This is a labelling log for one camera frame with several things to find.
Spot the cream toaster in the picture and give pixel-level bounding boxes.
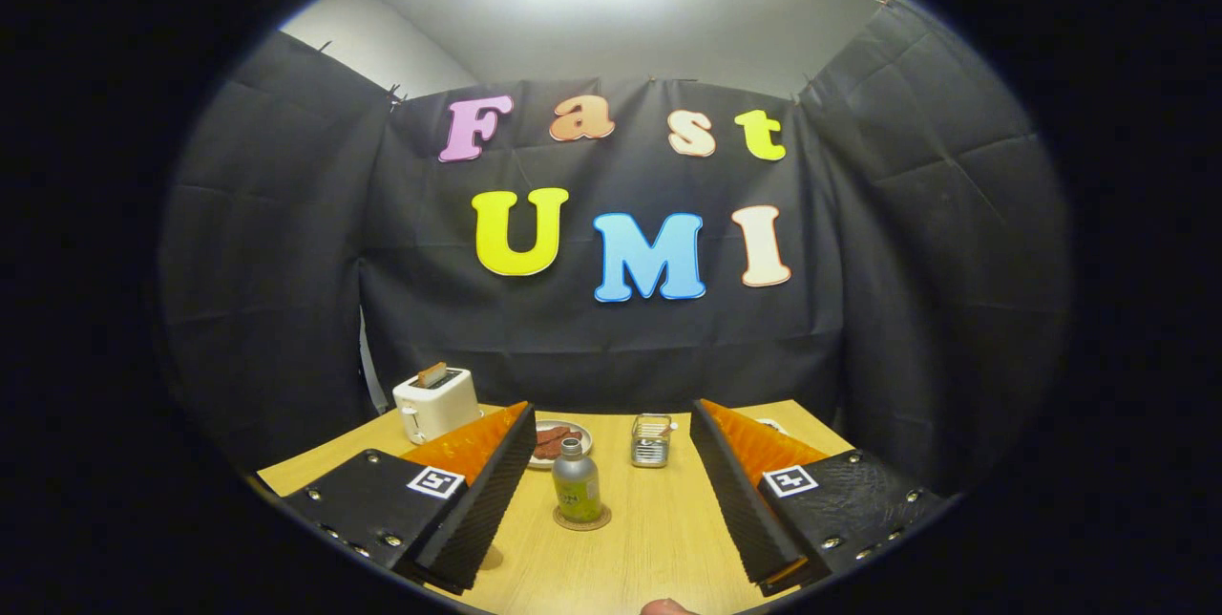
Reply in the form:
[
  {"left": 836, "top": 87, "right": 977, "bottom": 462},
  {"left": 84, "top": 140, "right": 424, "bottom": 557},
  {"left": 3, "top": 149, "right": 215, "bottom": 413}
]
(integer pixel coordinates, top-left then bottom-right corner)
[{"left": 392, "top": 367, "right": 484, "bottom": 445}]

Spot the silver green-label juice bottle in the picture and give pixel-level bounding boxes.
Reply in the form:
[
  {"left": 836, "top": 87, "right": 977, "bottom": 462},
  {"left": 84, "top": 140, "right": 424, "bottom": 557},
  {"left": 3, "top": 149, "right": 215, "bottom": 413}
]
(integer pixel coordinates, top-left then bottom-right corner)
[{"left": 552, "top": 437, "right": 603, "bottom": 524}]

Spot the small white plate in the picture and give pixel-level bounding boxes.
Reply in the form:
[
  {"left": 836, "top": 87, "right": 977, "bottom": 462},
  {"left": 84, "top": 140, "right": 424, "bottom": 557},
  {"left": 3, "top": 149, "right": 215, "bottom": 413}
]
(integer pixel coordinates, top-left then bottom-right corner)
[{"left": 528, "top": 419, "right": 594, "bottom": 471}]

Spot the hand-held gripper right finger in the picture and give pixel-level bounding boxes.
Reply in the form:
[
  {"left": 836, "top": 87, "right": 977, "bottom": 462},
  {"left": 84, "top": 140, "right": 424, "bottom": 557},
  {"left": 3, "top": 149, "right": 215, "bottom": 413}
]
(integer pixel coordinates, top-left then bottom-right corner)
[{"left": 689, "top": 398, "right": 951, "bottom": 597}]

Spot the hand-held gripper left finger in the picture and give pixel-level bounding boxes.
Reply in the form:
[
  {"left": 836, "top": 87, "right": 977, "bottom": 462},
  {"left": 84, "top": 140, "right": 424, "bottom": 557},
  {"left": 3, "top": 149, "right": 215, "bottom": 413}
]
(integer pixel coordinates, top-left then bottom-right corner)
[{"left": 260, "top": 401, "right": 537, "bottom": 595}]

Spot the small metal wire basket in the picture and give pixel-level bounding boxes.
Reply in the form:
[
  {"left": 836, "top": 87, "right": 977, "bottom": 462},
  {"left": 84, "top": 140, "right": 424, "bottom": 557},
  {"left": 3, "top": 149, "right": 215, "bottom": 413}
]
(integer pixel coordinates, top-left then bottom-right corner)
[{"left": 630, "top": 414, "right": 674, "bottom": 469}]

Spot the round brown coaster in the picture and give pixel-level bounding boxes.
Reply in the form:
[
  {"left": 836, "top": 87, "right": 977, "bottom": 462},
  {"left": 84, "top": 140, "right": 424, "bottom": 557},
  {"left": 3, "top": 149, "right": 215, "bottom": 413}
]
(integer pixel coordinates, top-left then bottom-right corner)
[{"left": 553, "top": 503, "right": 612, "bottom": 532}]

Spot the wooden table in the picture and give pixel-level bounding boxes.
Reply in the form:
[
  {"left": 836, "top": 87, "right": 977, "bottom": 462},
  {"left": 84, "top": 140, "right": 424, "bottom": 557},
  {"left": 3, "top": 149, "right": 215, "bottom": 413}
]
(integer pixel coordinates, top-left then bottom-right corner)
[{"left": 256, "top": 399, "right": 855, "bottom": 615}]

